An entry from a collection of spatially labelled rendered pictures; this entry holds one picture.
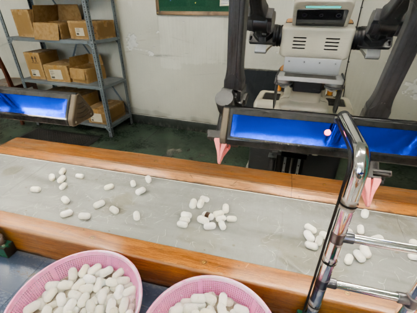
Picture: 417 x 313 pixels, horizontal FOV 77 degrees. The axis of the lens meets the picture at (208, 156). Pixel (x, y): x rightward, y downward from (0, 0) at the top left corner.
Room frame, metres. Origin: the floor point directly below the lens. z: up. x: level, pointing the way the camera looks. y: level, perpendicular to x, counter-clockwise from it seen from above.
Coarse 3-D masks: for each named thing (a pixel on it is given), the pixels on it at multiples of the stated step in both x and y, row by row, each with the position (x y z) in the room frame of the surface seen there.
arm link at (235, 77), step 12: (240, 0) 0.81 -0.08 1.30; (228, 12) 0.84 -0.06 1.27; (240, 12) 0.82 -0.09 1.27; (228, 24) 0.84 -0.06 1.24; (240, 24) 0.82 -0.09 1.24; (228, 36) 0.84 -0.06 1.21; (240, 36) 0.83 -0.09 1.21; (228, 48) 0.85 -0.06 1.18; (240, 48) 0.84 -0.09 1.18; (228, 60) 0.86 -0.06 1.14; (240, 60) 0.85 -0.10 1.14; (228, 72) 0.86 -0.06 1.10; (240, 72) 0.85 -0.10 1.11; (228, 84) 0.87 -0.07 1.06; (240, 84) 0.86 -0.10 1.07; (240, 96) 0.86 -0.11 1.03
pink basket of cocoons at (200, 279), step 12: (204, 276) 0.37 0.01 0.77; (216, 276) 0.37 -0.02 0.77; (168, 288) 0.35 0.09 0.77; (180, 288) 0.35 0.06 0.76; (192, 288) 0.36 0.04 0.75; (204, 288) 0.36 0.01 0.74; (216, 288) 0.36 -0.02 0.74; (228, 288) 0.36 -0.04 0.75; (240, 288) 0.35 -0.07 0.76; (156, 300) 0.32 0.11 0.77; (168, 300) 0.33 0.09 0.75; (180, 300) 0.34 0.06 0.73; (240, 300) 0.34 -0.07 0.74; (252, 300) 0.33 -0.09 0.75; (156, 312) 0.31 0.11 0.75; (168, 312) 0.32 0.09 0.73; (252, 312) 0.32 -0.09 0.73; (264, 312) 0.30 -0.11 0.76
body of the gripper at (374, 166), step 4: (372, 164) 0.63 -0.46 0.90; (376, 164) 0.63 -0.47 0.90; (372, 168) 0.62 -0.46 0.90; (376, 168) 0.62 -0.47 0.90; (376, 172) 0.61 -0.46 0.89; (380, 172) 0.61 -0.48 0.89; (384, 172) 0.60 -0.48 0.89; (388, 172) 0.60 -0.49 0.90; (384, 176) 0.62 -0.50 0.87; (388, 176) 0.60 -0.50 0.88
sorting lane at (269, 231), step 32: (0, 160) 0.92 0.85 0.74; (32, 160) 0.92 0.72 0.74; (0, 192) 0.72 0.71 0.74; (32, 192) 0.72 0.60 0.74; (64, 192) 0.72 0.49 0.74; (96, 192) 0.72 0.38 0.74; (128, 192) 0.72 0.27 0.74; (160, 192) 0.72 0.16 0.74; (192, 192) 0.72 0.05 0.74; (224, 192) 0.72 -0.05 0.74; (96, 224) 0.56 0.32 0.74; (128, 224) 0.56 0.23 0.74; (160, 224) 0.56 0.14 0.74; (192, 224) 0.56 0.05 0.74; (256, 224) 0.56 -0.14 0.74; (288, 224) 0.56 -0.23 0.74; (320, 224) 0.56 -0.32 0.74; (352, 224) 0.56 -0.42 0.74; (384, 224) 0.56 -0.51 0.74; (416, 224) 0.56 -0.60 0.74; (224, 256) 0.45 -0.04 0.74; (256, 256) 0.45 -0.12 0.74; (288, 256) 0.45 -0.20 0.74; (384, 256) 0.45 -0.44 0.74; (384, 288) 0.36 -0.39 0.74
